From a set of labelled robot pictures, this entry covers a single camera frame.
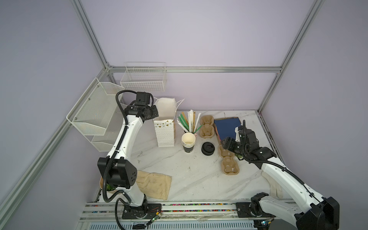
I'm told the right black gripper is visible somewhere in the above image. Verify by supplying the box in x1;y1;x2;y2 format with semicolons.
217;136;248;157

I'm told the single brown pulp cup carrier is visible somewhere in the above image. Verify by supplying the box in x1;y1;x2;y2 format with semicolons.
218;145;240;175

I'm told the white paper gift bag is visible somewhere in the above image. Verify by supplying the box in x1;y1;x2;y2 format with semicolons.
153;98;184;148

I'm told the black plastic cup lid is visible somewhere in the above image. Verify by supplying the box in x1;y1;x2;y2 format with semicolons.
201;142;215;156

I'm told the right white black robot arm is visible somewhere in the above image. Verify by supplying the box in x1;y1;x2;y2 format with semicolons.
221;122;340;230

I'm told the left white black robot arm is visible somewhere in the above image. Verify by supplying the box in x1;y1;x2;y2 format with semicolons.
97;90;159;219

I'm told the upper white mesh shelf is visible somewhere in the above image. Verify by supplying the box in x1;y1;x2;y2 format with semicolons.
66;78;124;136

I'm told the white mesh shelf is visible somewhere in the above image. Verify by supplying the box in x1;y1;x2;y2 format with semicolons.
85;106;124;152
66;78;124;136

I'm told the lower white mesh shelf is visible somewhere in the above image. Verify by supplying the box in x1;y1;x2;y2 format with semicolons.
85;106;124;152

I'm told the bundle of wrapped straws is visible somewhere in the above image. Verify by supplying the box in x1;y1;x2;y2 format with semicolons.
176;110;203;134

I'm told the stack of paper cups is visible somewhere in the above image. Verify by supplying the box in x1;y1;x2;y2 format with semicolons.
181;133;196;153

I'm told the brown bowl with greens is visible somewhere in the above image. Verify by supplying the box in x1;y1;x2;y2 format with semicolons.
99;177;116;194

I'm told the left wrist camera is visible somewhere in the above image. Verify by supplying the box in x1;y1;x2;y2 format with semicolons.
135;92;154;106

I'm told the white wire basket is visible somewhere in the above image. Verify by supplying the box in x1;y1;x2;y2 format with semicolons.
120;62;167;92

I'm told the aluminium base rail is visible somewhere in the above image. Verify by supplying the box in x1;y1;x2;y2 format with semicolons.
79;199;317;223

